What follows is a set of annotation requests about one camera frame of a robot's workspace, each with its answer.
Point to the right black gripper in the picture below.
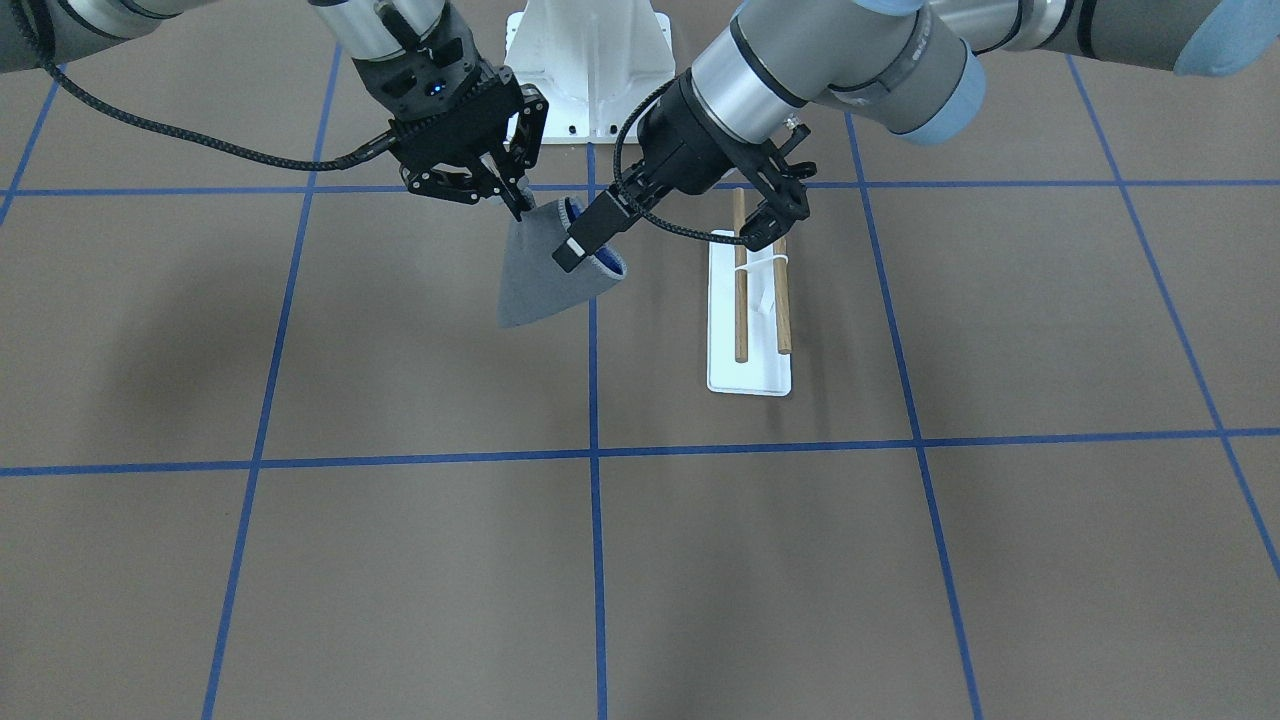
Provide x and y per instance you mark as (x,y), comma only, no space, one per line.
(527,118)

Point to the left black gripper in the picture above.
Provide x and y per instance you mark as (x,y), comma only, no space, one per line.
(682,133)

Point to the grey blue towel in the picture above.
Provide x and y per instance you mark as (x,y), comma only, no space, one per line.
(533,286)

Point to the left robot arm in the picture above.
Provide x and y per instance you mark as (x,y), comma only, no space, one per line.
(911,66)

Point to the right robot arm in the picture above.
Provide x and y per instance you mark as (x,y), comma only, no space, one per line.
(257,43)

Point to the wooden rack rod outer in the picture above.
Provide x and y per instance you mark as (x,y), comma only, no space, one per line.
(741,345)

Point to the wooden rack rod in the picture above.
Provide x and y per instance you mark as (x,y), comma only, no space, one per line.
(782,304)
(741,345)

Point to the wooden rack rod inner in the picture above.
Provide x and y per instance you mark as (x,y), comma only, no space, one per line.
(782,304)

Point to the white towel rack base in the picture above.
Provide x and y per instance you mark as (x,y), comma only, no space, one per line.
(767,373)

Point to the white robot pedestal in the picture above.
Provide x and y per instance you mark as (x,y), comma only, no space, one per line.
(594,61)

